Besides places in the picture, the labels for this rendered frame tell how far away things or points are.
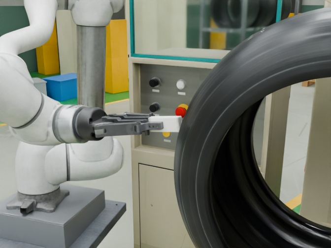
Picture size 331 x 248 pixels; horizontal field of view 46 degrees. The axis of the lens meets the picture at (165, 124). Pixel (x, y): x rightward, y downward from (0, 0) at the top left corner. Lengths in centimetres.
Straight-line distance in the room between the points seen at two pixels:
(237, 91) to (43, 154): 97
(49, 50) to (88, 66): 731
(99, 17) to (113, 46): 516
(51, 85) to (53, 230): 505
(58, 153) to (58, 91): 483
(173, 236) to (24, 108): 100
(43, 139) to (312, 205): 67
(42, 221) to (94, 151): 30
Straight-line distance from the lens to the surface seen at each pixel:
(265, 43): 60
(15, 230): 153
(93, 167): 147
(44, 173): 147
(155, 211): 166
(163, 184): 158
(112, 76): 655
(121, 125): 79
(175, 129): 78
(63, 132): 89
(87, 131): 86
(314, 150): 100
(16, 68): 87
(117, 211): 165
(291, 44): 58
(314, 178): 102
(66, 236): 144
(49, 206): 149
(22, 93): 86
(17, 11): 895
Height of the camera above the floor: 147
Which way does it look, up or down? 17 degrees down
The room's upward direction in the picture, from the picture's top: straight up
